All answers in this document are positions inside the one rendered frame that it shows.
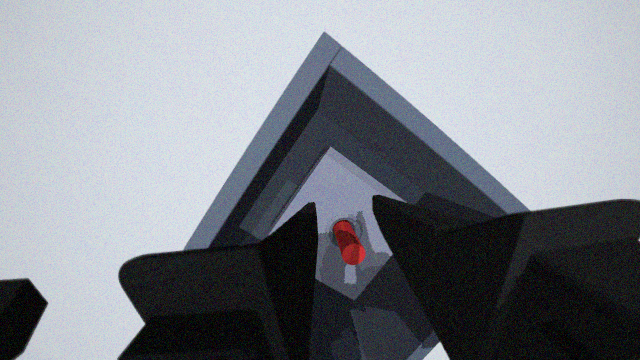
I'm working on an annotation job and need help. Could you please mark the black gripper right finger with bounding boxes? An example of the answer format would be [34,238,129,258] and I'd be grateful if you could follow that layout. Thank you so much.
[372,195,640,360]

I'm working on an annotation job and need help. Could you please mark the red peg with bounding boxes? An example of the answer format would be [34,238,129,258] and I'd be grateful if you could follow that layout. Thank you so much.
[333,220,366,265]

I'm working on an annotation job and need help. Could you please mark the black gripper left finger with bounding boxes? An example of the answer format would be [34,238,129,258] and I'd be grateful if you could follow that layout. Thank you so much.
[118,202,318,360]

